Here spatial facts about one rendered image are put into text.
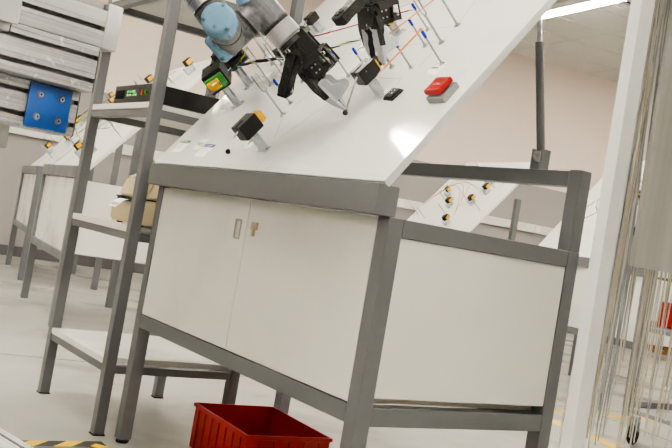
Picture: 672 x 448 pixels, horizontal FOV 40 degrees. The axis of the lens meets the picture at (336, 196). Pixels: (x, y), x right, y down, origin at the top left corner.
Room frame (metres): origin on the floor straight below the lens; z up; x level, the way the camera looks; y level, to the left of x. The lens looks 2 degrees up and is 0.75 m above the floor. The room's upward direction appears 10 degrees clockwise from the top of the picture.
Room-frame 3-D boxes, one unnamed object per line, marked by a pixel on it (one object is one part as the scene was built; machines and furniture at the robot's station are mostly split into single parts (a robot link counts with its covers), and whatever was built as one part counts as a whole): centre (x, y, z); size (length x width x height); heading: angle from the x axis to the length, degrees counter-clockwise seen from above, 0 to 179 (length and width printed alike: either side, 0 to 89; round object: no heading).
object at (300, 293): (2.19, 0.06, 0.60); 0.55 x 0.03 x 0.39; 35
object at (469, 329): (2.59, -0.04, 0.60); 1.17 x 0.58 x 0.40; 35
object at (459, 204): (8.42, -1.13, 0.83); 1.18 x 0.72 x 1.65; 23
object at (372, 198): (2.41, 0.23, 0.83); 1.18 x 0.05 x 0.06; 35
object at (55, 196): (5.63, 1.32, 0.83); 1.18 x 0.72 x 1.65; 26
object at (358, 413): (2.59, -0.03, 0.40); 1.18 x 0.60 x 0.80; 35
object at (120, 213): (3.17, 0.57, 0.76); 0.30 x 0.21 x 0.20; 128
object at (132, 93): (3.21, 0.60, 1.09); 0.35 x 0.33 x 0.07; 35
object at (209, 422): (2.90, 0.11, 0.07); 0.39 x 0.29 x 0.14; 31
